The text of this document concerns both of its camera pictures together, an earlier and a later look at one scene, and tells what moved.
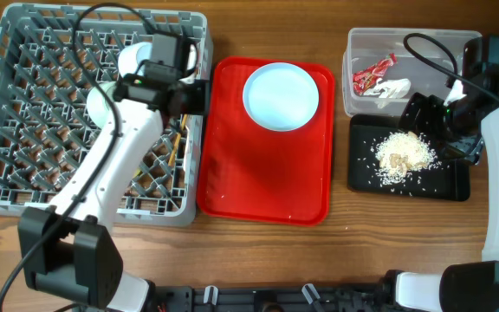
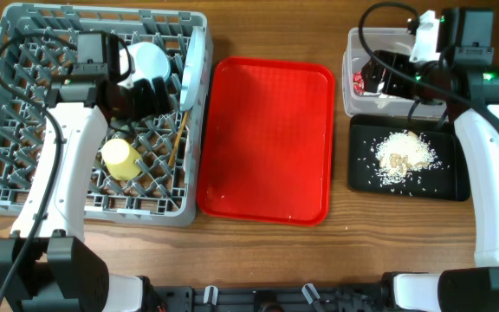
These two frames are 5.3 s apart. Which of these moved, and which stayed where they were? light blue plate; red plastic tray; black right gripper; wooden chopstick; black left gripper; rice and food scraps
Moved: black right gripper; light blue plate; black left gripper
Stayed: red plastic tray; rice and food scraps; wooden chopstick
